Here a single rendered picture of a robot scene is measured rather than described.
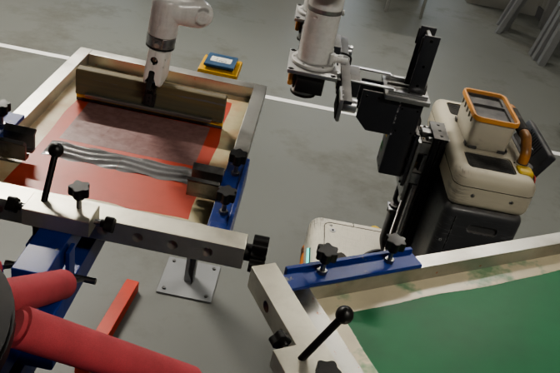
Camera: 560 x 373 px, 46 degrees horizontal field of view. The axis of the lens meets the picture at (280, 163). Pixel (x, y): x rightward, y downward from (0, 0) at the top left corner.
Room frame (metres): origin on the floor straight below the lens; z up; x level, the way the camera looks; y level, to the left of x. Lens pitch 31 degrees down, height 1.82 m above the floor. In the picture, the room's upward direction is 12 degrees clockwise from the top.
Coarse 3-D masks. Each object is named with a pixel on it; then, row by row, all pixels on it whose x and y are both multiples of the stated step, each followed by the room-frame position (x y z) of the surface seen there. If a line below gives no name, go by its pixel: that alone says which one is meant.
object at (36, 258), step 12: (36, 240) 0.88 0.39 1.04; (48, 240) 0.89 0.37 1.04; (60, 240) 0.89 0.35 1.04; (72, 240) 0.92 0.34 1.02; (24, 252) 0.84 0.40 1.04; (36, 252) 0.85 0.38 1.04; (48, 252) 0.86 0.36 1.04; (60, 252) 0.87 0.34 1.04; (24, 264) 0.82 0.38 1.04; (36, 264) 0.82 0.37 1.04; (48, 264) 0.83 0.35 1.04; (60, 264) 0.86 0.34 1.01; (12, 276) 0.80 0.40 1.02
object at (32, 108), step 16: (80, 48) 1.83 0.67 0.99; (64, 64) 1.70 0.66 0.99; (80, 64) 1.74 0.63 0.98; (96, 64) 1.80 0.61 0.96; (112, 64) 1.80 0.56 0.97; (128, 64) 1.80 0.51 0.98; (144, 64) 1.81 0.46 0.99; (48, 80) 1.58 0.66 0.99; (64, 80) 1.61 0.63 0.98; (176, 80) 1.81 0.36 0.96; (192, 80) 1.81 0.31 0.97; (208, 80) 1.81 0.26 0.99; (224, 80) 1.82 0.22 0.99; (32, 96) 1.48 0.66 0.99; (48, 96) 1.50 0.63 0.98; (240, 96) 1.81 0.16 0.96; (256, 96) 1.76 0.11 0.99; (16, 112) 1.38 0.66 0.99; (32, 112) 1.41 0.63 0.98; (256, 112) 1.65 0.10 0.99; (240, 128) 1.54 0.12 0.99; (240, 144) 1.46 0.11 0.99
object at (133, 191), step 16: (144, 128) 1.50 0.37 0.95; (160, 128) 1.51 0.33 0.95; (176, 128) 1.53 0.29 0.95; (192, 128) 1.55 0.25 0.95; (208, 128) 1.57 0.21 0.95; (144, 144) 1.42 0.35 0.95; (160, 144) 1.43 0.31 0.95; (176, 144) 1.45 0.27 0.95; (192, 144) 1.47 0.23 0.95; (208, 144) 1.49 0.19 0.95; (160, 160) 1.36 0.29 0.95; (176, 160) 1.38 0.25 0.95; (192, 160) 1.39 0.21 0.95; (208, 160) 1.41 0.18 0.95; (112, 176) 1.25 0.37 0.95; (128, 176) 1.27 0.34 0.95; (144, 176) 1.28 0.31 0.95; (112, 192) 1.19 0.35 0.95; (128, 192) 1.20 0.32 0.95; (144, 192) 1.21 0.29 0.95; (160, 192) 1.23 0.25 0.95; (176, 192) 1.24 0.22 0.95; (128, 208) 1.14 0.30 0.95; (144, 208) 1.15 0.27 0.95; (160, 208) 1.17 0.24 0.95; (176, 208) 1.18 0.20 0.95
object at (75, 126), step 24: (72, 120) 1.46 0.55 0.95; (96, 120) 1.49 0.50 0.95; (120, 120) 1.51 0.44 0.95; (144, 120) 1.54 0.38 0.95; (48, 144) 1.33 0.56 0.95; (96, 144) 1.37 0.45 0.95; (120, 144) 1.39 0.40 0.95; (24, 168) 1.21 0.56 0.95; (72, 168) 1.25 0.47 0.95; (96, 168) 1.27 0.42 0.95; (96, 192) 1.17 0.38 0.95
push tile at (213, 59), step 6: (210, 54) 2.04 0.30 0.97; (216, 54) 2.05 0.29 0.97; (210, 60) 1.99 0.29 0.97; (216, 60) 2.00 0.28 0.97; (222, 60) 2.02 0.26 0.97; (228, 60) 2.03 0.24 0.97; (234, 60) 2.04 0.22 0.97; (210, 66) 1.97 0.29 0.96; (216, 66) 1.97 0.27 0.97; (222, 66) 1.97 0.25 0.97; (228, 66) 1.98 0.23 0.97; (234, 66) 1.99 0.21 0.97
